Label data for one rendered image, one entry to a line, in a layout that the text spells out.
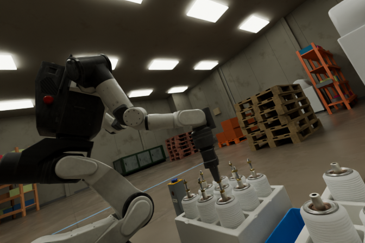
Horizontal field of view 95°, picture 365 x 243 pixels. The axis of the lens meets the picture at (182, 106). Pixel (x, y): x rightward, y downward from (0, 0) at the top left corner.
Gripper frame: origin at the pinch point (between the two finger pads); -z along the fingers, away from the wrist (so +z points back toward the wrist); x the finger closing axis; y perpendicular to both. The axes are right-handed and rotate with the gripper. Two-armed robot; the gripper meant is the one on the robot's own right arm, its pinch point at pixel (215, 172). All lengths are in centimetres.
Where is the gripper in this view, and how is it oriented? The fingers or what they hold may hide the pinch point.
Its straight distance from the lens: 74.2
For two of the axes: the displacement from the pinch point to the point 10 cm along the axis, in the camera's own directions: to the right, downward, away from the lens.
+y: 9.2, -3.5, -1.5
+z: -3.1, -9.3, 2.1
